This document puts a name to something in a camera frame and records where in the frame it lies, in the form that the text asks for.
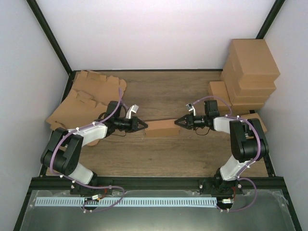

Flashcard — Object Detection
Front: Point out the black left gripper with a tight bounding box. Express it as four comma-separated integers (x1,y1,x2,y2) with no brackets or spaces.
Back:
115,116,148,133

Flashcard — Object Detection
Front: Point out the cardboard box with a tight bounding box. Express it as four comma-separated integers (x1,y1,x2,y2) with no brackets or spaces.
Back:
144,119,180,138

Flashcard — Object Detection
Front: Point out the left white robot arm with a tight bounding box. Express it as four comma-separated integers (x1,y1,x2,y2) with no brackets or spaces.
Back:
40,101,148,194

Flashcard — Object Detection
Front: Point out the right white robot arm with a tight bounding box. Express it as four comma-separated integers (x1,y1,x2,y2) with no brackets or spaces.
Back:
174,97,269,194

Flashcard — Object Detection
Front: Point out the small folded box left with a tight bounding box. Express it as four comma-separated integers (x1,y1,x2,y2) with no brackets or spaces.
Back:
208,81,231,112

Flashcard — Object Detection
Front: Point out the small folded box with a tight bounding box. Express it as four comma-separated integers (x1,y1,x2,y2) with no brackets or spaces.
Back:
240,113,267,133
208,81,231,112

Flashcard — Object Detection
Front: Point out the small folded box front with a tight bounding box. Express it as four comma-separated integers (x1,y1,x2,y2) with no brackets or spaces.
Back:
240,113,267,133

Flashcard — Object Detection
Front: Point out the top large folded box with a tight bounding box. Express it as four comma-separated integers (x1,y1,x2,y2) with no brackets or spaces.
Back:
229,39,280,83

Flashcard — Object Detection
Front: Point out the flat cardboard blank stack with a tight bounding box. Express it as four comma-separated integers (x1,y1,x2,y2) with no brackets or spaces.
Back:
72,71,127,105

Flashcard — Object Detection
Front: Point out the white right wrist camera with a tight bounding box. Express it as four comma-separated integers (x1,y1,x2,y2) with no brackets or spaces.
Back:
186,103,196,116

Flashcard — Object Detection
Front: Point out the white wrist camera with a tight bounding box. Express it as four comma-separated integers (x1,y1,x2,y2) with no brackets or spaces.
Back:
186,103,196,116
126,104,139,119

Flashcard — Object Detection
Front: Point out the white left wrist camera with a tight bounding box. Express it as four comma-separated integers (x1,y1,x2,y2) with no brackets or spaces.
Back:
126,104,139,119

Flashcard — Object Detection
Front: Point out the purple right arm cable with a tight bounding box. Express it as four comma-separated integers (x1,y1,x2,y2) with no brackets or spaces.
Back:
192,95,263,212

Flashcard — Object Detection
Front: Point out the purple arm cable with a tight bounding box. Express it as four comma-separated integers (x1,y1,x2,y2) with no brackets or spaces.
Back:
51,87,130,191
192,95,263,212

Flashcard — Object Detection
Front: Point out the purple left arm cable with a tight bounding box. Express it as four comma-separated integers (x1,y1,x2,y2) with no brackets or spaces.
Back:
51,87,130,191

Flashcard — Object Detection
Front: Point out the light blue slotted cable duct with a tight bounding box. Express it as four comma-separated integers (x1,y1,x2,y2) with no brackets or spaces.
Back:
35,197,217,208

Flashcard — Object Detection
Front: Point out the black aluminium frame rail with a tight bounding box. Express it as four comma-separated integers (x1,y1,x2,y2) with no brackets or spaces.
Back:
29,176,286,195

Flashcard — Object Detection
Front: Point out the right black frame post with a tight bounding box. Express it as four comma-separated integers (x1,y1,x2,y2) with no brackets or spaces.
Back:
256,0,285,39

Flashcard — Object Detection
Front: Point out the black frame post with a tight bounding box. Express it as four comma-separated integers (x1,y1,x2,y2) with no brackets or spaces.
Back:
256,0,285,39
26,0,72,75

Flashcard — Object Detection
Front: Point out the left black frame post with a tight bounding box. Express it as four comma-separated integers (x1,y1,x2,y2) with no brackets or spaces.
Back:
26,0,72,75

